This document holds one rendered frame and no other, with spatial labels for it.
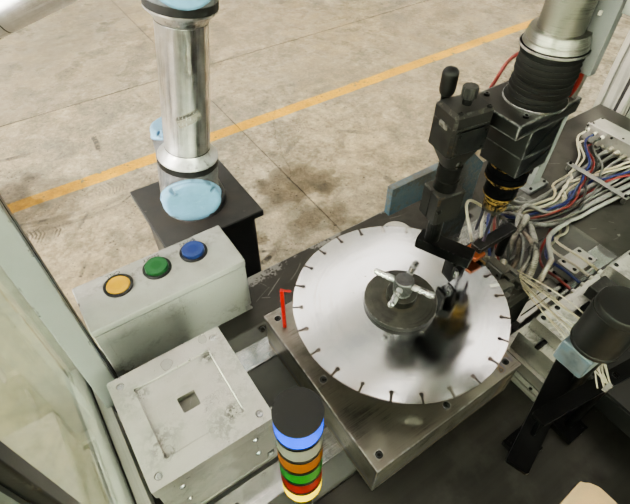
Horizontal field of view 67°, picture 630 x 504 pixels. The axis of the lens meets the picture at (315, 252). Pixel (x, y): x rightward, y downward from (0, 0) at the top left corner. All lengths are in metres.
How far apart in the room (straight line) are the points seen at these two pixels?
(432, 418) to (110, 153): 2.37
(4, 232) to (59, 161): 2.30
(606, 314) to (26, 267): 0.64
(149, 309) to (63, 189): 1.88
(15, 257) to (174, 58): 0.40
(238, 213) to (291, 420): 0.82
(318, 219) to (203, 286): 1.41
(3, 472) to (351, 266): 0.57
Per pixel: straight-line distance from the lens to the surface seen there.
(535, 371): 0.92
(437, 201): 0.66
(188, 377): 0.76
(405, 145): 2.72
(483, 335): 0.75
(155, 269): 0.88
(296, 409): 0.43
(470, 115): 0.59
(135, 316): 0.86
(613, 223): 1.35
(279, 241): 2.14
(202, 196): 0.97
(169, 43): 0.84
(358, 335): 0.71
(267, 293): 1.01
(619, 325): 0.61
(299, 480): 0.52
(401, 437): 0.76
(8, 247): 0.61
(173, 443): 0.72
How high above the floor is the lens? 1.55
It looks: 48 degrees down
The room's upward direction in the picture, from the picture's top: straight up
